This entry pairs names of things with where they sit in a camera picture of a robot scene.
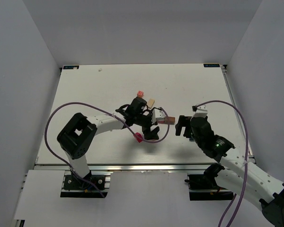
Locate blue label right corner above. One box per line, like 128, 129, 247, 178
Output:
203, 63, 220, 68

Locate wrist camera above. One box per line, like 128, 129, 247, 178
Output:
192, 105, 208, 118
152, 108, 166, 123

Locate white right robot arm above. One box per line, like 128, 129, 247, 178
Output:
175, 114, 284, 227

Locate cream rectangular wood block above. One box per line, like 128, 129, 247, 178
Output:
147, 99, 155, 109

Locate blue label left corner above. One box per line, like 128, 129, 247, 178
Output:
62, 65, 79, 70

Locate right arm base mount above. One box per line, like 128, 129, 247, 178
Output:
184, 175, 234, 201

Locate brown rectangular block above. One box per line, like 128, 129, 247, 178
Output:
165, 116, 176, 125

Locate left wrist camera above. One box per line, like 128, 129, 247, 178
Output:
152, 108, 166, 123

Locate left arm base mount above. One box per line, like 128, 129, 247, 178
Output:
60, 172, 110, 199

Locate red roof-shaped block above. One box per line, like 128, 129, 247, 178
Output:
133, 132, 143, 143

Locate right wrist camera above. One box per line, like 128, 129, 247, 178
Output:
192, 105, 208, 118

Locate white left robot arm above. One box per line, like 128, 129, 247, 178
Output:
57, 97, 166, 180

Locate orange cube with window print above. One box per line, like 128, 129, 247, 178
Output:
137, 90, 144, 98

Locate blue label corner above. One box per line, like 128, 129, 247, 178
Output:
203, 63, 220, 68
62, 65, 79, 70

